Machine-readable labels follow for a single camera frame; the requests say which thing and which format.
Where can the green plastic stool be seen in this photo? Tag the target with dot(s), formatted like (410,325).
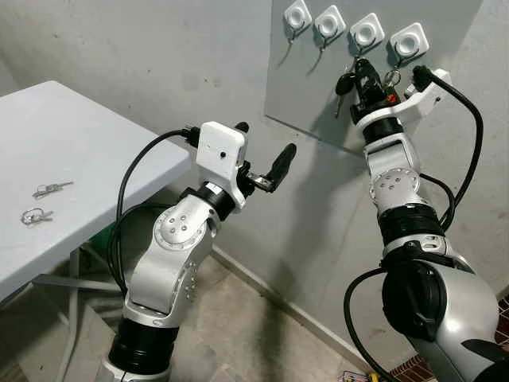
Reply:
(102,237)

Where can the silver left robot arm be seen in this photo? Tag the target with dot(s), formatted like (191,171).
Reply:
(171,255)

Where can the white square wall hook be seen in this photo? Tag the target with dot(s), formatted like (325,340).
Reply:
(367,32)
(330,21)
(297,14)
(409,41)

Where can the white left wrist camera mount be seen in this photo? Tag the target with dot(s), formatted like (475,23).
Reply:
(219,155)

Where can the small silver key pair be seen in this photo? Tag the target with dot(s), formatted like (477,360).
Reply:
(52,189)

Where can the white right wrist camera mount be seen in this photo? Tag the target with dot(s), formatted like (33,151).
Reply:
(421,99)

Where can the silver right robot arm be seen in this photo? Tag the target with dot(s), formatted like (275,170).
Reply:
(445,318)

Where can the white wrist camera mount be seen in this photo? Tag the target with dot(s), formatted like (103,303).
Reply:
(219,155)
(421,99)

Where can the grey metal wall panel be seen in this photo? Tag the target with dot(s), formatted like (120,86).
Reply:
(318,95)

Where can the small colourful packet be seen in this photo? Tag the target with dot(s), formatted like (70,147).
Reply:
(355,376)

